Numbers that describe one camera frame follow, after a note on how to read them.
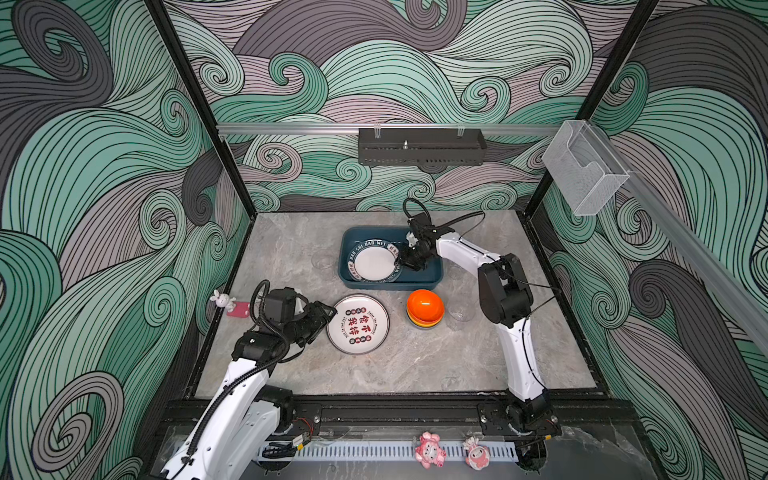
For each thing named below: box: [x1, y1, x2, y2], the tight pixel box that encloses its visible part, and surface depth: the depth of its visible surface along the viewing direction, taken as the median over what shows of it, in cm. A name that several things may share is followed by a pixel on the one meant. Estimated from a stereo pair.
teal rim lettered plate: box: [347, 239, 403, 283], surface depth 104 cm
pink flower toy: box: [415, 431, 447, 469], surface depth 68 cm
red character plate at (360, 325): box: [326, 293, 390, 355], surface depth 92 cm
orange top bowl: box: [407, 289, 445, 323], surface depth 88 cm
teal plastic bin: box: [338, 225, 444, 290], surface depth 100 cm
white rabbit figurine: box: [209, 289, 237, 312], surface depth 89 cm
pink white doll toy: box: [462, 436, 490, 471], surface depth 67 cm
